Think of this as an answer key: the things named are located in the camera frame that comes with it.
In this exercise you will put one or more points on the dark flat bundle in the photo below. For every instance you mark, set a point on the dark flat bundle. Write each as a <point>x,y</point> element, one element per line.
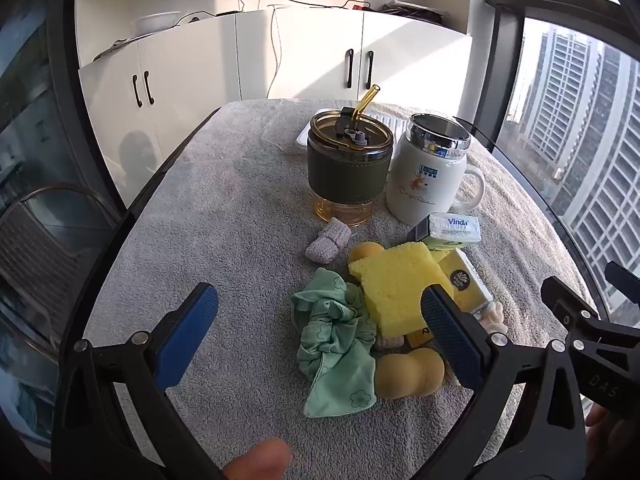
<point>415,11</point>

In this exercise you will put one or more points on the white cabinet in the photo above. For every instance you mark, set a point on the white cabinet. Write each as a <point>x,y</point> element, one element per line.
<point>200,70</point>

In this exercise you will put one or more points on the high-rise buildings outside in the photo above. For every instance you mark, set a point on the high-rise buildings outside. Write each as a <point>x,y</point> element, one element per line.
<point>590,135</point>

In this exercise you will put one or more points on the white bowl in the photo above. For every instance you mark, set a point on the white bowl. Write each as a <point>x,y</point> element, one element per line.
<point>156,24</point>

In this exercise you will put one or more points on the white mug with lid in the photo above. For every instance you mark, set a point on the white mug with lid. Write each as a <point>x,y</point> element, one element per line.
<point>425,185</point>

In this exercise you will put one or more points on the person's right hand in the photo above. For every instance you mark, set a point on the person's right hand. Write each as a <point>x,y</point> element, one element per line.
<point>600,417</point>

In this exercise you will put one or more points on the green scrunchie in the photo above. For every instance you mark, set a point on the green scrunchie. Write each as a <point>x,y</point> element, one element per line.
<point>335,340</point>

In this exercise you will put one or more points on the metal frame chair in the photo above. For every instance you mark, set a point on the metal frame chair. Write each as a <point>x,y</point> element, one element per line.
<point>50,250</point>

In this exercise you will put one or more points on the person's left hand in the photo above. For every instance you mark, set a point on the person's left hand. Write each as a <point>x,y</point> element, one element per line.
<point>257,462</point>

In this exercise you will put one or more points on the gourd-shaped beige makeup sponge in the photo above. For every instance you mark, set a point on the gourd-shaped beige makeup sponge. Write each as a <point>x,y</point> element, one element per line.
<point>407,372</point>

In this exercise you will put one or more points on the white and blue tissue pack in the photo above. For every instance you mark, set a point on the white and blue tissue pack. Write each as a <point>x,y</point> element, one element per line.
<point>450,232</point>

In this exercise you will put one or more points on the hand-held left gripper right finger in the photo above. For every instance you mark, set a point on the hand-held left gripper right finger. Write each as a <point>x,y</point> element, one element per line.
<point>450,330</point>

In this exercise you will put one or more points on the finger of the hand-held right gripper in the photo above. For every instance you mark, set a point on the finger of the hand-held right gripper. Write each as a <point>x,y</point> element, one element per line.
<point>600,340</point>
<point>622,282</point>

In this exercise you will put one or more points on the yellow rectangular sponge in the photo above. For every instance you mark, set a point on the yellow rectangular sponge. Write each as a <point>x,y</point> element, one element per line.
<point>395,290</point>

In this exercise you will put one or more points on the yellow tissue pack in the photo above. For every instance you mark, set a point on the yellow tissue pack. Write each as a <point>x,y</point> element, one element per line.
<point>470,280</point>

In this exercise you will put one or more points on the round yellow makeup sponge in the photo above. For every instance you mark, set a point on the round yellow makeup sponge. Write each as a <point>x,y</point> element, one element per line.
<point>367,251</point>

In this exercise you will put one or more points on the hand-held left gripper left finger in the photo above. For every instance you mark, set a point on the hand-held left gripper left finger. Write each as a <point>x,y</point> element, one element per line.
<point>192,320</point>

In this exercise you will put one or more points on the amber glass cup with straw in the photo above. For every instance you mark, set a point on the amber glass cup with straw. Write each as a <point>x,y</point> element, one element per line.
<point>347,165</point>

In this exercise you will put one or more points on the black window frame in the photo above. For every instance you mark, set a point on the black window frame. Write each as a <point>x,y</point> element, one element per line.
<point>505,35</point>

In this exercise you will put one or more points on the white ribbed plastic tray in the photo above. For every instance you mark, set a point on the white ribbed plastic tray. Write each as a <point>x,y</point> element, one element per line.
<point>392,122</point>

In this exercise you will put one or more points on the grey knitted cuff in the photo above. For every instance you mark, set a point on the grey knitted cuff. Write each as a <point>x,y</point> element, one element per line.
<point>327,242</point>

